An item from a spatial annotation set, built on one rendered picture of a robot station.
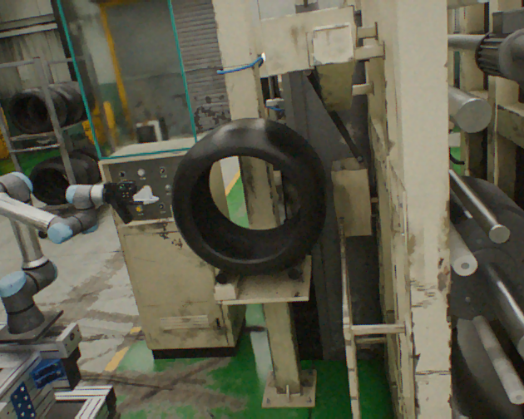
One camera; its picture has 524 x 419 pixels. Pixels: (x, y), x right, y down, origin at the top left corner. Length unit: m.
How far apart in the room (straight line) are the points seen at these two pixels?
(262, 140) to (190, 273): 1.26
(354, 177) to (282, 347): 0.95
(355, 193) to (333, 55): 0.87
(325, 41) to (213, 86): 9.99
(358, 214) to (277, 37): 0.93
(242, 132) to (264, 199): 0.52
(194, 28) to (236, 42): 9.26
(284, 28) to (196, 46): 9.91
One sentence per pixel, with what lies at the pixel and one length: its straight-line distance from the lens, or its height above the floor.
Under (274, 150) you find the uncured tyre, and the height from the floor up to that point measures 1.38.
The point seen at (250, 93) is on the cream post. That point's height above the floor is 1.54.
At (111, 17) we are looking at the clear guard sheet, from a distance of 2.51.
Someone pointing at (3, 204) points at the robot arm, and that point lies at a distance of 2.07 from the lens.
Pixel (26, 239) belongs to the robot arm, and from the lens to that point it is 2.28.
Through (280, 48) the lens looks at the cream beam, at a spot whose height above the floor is 1.70.
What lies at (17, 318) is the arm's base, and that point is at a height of 0.78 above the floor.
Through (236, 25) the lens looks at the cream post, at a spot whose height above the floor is 1.80.
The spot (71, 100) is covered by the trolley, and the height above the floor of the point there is 1.44.
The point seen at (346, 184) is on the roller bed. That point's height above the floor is 1.14.
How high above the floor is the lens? 1.72
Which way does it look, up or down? 19 degrees down
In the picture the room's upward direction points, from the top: 9 degrees counter-clockwise
